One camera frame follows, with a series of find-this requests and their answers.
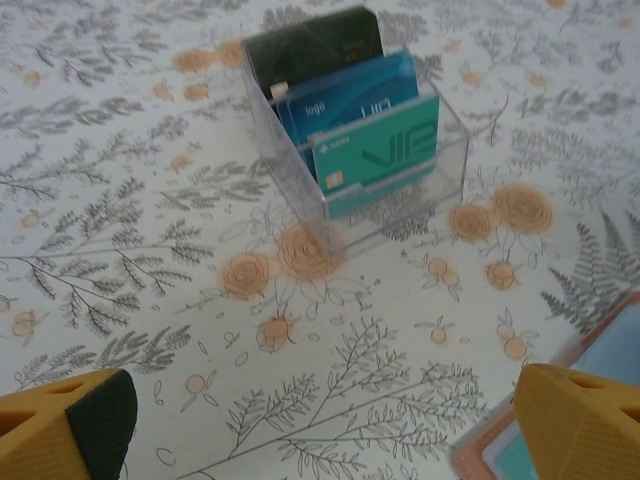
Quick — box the blue card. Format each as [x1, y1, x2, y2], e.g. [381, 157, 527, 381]
[272, 51, 420, 151]

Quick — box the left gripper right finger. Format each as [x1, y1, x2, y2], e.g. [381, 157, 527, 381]
[513, 363, 640, 480]

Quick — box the teal VIP card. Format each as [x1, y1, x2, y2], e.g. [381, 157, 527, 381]
[307, 94, 441, 219]

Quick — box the floral table mat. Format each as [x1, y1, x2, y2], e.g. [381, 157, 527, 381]
[0, 0, 640, 480]

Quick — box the clear acrylic card box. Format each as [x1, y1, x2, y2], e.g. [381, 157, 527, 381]
[241, 4, 471, 256]

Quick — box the black card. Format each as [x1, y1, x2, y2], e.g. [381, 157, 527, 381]
[244, 5, 385, 101]

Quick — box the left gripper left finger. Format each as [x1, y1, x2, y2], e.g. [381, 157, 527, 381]
[0, 367, 140, 480]

